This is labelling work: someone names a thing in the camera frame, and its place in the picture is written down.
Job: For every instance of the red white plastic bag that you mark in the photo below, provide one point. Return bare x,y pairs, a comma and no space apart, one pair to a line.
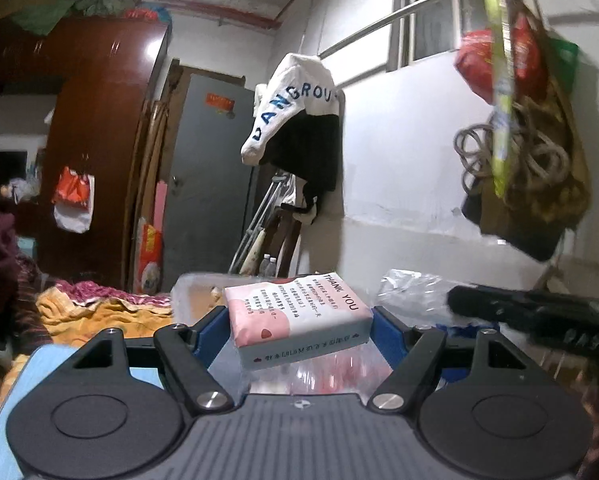
73,197

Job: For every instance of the yellow green strip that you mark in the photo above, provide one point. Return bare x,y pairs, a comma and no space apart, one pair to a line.
499,75

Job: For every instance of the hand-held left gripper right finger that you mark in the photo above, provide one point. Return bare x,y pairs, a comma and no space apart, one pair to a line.
387,335

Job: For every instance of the metal hanging rod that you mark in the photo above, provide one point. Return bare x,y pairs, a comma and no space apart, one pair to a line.
409,10

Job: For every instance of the grey metal door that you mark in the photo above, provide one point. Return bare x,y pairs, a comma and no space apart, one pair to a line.
204,175

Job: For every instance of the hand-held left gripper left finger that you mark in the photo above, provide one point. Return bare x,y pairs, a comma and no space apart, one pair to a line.
214,340

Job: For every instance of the red hanging bag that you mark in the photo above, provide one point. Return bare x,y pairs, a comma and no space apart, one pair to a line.
499,60

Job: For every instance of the yellow blanket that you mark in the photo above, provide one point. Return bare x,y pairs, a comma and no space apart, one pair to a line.
104,310

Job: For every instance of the brown hanging bag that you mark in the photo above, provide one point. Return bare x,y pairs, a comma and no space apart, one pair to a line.
534,210

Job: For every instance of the metal crutches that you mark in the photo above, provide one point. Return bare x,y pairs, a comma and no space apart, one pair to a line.
259,230

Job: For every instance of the window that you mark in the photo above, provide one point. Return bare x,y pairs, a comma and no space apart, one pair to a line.
429,25

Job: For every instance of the clear plastic bag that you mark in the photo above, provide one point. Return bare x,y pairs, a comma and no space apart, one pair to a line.
414,297

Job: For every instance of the pink white tissue packet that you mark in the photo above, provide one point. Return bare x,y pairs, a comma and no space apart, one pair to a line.
292,317

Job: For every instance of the black hanging garment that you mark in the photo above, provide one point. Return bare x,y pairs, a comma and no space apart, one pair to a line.
309,152

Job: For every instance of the black monitor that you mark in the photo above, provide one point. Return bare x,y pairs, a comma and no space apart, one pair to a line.
1,170

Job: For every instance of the white plastic lattice basket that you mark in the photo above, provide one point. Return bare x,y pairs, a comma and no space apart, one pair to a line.
194,302

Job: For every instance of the orange printed sack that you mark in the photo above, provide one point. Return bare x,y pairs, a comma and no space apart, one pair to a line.
150,255

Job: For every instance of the white lettered sweater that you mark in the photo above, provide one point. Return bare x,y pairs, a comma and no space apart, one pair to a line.
292,100

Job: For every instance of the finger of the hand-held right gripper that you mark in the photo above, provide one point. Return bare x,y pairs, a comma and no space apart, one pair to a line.
499,305

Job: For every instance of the pink board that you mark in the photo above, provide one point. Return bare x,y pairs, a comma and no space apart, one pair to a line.
159,210

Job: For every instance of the brown wooden wardrobe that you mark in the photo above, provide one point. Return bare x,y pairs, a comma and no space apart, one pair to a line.
94,160

